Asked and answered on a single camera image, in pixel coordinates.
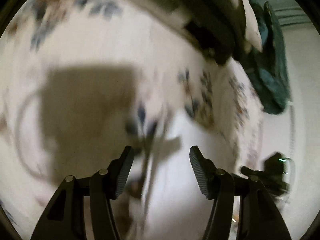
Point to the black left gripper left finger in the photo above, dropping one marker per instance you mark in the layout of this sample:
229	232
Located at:
63	217

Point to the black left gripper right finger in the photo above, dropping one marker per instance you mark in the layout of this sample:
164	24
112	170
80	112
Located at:
259	217

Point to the white cloth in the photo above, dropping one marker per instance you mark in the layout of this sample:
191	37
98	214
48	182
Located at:
173	205

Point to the white bed headboard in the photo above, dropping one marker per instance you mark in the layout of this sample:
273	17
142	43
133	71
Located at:
295	133

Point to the dark green folded blanket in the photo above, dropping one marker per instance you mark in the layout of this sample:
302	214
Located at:
267	70

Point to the floral bed sheet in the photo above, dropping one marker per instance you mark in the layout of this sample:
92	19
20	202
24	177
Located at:
82	79

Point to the black folded garment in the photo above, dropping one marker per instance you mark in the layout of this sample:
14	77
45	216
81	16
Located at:
215	27

